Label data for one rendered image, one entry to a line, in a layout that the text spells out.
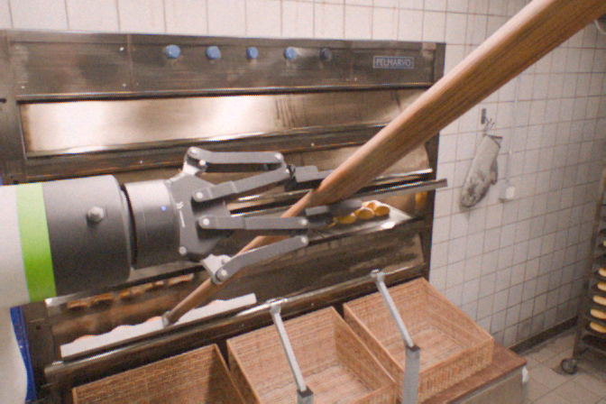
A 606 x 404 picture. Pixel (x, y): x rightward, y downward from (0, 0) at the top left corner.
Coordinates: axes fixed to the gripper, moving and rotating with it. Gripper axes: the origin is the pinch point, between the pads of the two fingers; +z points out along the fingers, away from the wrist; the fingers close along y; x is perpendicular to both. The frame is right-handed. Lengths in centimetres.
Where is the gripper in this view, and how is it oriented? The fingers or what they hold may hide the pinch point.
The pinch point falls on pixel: (324, 196)
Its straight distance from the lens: 49.9
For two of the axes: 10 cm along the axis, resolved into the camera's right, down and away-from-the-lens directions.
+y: 2.8, 9.1, -2.9
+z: 8.7, -1.1, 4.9
